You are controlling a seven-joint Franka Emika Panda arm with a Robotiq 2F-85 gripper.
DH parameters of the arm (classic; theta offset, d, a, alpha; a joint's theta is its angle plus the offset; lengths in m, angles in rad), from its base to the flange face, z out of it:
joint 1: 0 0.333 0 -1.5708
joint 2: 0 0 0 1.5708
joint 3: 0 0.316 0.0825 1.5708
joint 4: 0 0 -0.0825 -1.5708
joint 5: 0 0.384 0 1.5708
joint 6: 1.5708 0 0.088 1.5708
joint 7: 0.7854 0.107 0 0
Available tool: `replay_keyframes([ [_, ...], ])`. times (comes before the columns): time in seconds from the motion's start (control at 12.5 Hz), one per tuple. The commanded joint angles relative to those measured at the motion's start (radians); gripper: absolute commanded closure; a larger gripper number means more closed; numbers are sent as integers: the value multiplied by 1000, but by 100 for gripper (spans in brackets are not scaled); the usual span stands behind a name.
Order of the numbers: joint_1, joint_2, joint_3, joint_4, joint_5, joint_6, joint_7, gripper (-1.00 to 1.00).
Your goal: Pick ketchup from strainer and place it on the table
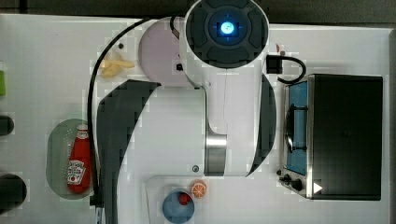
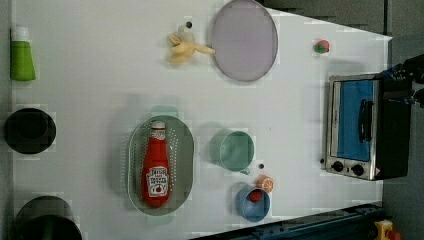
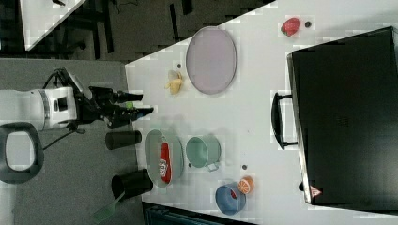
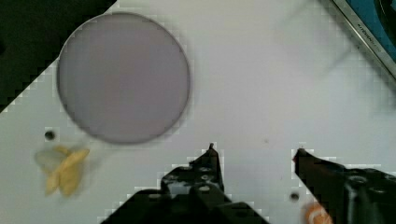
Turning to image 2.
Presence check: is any orange slice toy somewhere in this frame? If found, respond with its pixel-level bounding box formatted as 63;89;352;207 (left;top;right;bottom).
256;175;274;193

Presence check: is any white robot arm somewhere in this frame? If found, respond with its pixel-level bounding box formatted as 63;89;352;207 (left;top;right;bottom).
13;196;83;240

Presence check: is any green bottle with white cap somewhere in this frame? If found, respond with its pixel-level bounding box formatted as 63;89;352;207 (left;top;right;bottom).
10;25;36;81

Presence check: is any green mug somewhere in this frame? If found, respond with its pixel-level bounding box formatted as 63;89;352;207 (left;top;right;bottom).
209;129;255;175

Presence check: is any plush strawberry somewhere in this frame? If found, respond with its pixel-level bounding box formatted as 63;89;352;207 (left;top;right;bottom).
313;40;330;54

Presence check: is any silver toaster oven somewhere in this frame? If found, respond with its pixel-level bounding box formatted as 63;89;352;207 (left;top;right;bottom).
325;74;412;181

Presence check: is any blue bowl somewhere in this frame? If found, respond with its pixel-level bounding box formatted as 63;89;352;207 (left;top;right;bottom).
235;185;270;222

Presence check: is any small red toy in bowl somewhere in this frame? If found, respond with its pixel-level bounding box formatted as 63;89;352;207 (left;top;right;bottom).
249;189;262;203

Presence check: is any red plush ketchup bottle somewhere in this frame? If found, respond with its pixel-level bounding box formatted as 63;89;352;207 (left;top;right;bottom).
141;121;170;208

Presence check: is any yellow red clamp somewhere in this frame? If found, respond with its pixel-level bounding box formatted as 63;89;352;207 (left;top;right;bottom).
374;220;402;240

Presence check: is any lilac round plate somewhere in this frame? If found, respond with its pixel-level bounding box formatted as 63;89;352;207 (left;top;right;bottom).
211;0;278;82

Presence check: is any plush peeled banana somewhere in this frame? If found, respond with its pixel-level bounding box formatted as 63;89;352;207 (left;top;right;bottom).
168;21;215;64

